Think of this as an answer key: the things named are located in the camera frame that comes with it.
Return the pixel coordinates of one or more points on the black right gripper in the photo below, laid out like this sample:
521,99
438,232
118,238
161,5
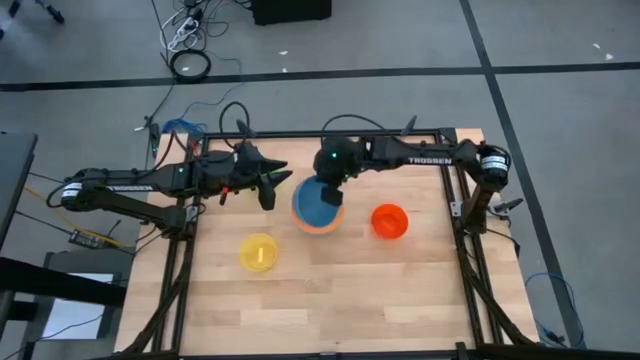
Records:
335,160

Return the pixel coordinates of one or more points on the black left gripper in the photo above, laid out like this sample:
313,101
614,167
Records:
245,167

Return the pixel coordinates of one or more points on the blue bowl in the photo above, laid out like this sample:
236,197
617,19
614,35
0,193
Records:
311,210

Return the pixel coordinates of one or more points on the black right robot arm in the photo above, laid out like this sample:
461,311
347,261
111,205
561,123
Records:
430,155

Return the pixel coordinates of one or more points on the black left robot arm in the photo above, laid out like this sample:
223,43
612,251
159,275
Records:
125,187

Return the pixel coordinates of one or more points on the small red-orange plastic bowl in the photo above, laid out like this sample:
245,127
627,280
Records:
389,221

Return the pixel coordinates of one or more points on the small yellow plastic bowl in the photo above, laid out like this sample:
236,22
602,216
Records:
258,252

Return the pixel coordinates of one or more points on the small black electronics box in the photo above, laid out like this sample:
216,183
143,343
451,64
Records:
87,240

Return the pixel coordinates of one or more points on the black bench beam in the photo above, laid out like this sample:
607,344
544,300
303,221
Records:
50,282

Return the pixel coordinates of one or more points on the black chair leg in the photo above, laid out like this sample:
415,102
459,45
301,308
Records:
52,12

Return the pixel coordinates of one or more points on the black aluminium table frame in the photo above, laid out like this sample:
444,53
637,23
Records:
320,134

